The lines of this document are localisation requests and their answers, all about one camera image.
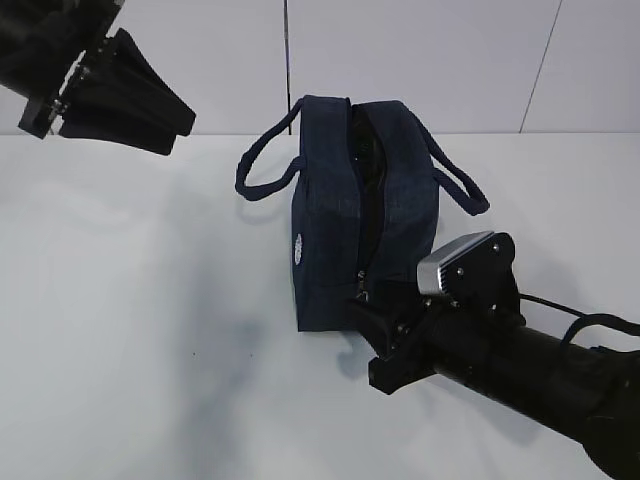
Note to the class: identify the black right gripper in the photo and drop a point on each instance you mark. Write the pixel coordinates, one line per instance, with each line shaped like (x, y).
(400, 339)

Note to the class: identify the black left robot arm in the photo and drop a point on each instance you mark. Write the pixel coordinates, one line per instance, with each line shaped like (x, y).
(18, 16)

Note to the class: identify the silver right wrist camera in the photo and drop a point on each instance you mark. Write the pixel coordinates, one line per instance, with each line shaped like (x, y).
(474, 272)

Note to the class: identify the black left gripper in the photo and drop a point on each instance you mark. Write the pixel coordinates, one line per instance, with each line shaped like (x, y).
(103, 88)

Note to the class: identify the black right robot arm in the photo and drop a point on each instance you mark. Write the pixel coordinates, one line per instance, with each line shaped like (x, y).
(589, 395)

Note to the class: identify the dark navy fabric lunch bag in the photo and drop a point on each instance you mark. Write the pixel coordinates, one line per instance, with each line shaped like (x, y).
(367, 183)

